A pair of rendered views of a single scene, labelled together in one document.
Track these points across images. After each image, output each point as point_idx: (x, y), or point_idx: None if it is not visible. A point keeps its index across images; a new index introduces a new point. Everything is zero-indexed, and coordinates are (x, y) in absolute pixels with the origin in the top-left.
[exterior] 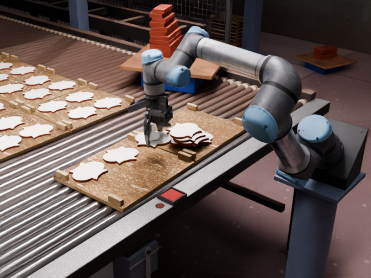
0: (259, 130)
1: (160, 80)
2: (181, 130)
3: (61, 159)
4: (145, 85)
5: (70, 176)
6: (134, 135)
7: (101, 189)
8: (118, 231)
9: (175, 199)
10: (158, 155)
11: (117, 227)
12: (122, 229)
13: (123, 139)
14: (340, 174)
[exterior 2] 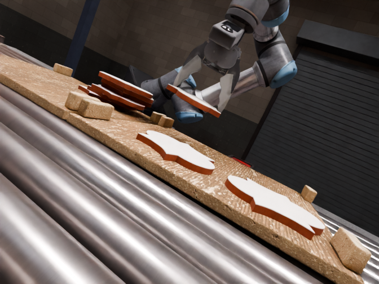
0: (289, 79)
1: (279, 7)
2: (131, 84)
3: (215, 282)
4: (267, 4)
5: (316, 239)
6: (106, 104)
7: (295, 202)
8: (330, 214)
9: (249, 163)
10: (157, 130)
11: (326, 213)
12: (324, 211)
13: (84, 121)
14: (162, 110)
